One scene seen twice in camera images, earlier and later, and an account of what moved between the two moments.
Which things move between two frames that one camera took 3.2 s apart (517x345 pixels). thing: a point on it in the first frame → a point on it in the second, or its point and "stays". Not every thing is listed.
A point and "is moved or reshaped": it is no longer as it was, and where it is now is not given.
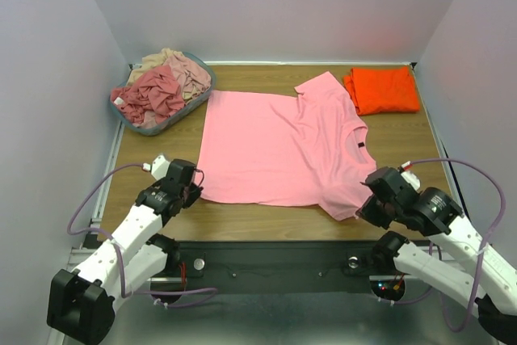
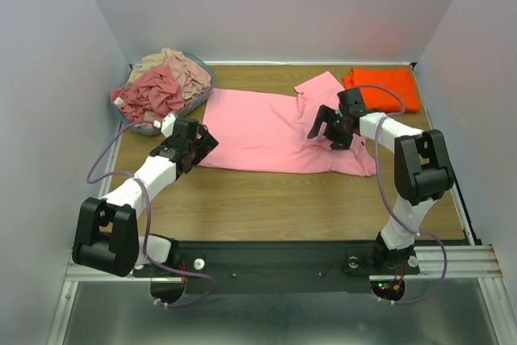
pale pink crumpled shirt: x=190 y=73 stays
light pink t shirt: x=308 y=150 is moved or reshaped
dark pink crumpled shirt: x=157 y=91 stays
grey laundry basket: x=185 y=109 stays
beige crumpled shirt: x=151 y=61 stays
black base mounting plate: x=273 y=266 stays
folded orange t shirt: x=383 y=90 stays
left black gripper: x=195 y=195 → x=206 y=145
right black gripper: x=372 y=211 → x=331 y=128
